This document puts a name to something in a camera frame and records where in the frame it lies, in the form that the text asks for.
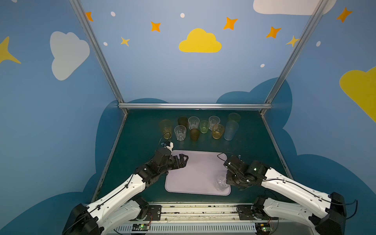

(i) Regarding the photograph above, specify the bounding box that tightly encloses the clear faceted glass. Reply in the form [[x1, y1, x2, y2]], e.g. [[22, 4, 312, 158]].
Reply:
[[174, 125, 187, 142], [209, 116, 220, 131], [215, 175, 229, 192], [188, 116, 200, 130]]

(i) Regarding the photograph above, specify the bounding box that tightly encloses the lilac plastic tray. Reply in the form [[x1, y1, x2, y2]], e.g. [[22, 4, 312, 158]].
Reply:
[[165, 150, 231, 196]]

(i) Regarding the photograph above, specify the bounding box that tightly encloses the brown amber short cup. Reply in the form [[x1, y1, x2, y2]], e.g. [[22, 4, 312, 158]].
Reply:
[[190, 128, 200, 141]]

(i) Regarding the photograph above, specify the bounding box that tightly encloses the yellow short cup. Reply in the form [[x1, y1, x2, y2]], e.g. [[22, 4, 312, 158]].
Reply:
[[212, 123, 225, 140]]

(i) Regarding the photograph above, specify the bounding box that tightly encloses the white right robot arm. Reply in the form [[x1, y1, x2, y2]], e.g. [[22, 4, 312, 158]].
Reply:
[[224, 155, 347, 235]]

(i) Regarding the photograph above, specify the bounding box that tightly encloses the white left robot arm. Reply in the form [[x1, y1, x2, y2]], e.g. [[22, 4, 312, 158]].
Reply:
[[62, 146, 189, 235]]

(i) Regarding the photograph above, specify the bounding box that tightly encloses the clear faceted glass front left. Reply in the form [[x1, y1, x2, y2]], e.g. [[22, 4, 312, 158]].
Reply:
[[174, 125, 187, 142]]

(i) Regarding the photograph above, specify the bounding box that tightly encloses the tall yellow plastic cup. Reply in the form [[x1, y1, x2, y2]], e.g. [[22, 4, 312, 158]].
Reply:
[[159, 119, 172, 140]]

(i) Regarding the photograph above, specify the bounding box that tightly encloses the dark olive cup back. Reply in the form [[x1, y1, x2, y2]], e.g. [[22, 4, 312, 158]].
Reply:
[[178, 116, 189, 129]]

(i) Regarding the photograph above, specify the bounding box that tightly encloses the clear faceted glass back middle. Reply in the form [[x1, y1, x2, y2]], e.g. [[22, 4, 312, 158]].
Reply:
[[188, 116, 200, 130]]

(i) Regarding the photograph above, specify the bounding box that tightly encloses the small green cup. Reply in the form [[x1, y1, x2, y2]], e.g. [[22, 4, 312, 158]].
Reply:
[[199, 120, 210, 134]]

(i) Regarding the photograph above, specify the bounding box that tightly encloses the tall pale blue cup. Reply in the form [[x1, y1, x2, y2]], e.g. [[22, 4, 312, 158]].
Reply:
[[224, 120, 239, 141]]

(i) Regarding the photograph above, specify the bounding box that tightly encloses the clear faceted glass back right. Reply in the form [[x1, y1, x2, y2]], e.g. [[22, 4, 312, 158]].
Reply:
[[209, 116, 220, 131]]

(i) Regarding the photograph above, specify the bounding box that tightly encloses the green tinted cup back right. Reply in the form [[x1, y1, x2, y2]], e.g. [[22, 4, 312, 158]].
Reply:
[[228, 112, 241, 123]]

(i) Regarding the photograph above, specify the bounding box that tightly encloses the right green circuit board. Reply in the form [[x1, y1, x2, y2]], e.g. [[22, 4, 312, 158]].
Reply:
[[255, 223, 273, 235]]

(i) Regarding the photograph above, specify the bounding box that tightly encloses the green circuit board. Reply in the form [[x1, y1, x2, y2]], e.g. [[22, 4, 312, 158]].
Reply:
[[255, 223, 273, 235], [131, 224, 150, 232]]

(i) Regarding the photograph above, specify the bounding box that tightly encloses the left green circuit board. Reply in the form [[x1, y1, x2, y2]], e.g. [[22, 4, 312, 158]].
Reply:
[[131, 224, 150, 232]]

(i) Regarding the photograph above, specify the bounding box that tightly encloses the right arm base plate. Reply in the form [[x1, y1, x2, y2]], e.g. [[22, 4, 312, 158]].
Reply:
[[237, 205, 277, 220]]

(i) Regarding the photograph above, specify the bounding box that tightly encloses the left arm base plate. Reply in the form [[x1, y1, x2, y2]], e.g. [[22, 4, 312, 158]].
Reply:
[[136, 205, 162, 221]]

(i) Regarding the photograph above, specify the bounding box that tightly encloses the aluminium front rail base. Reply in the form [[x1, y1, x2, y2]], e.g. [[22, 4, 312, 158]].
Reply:
[[102, 198, 316, 235]]

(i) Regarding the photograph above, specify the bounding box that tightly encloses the aluminium back frame rail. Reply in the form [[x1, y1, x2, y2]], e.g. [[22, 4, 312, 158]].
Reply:
[[118, 102, 272, 110]]

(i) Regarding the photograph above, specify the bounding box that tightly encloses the aluminium right corner post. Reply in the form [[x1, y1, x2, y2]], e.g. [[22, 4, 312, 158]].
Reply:
[[260, 0, 330, 117]]

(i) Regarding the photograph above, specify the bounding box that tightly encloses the aluminium corner post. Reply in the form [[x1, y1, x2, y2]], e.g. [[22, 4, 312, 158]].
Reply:
[[69, 0, 124, 104], [260, 0, 330, 117]]

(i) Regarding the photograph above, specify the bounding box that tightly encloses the aluminium left corner post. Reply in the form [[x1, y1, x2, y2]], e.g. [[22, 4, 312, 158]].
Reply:
[[69, 0, 124, 104]]

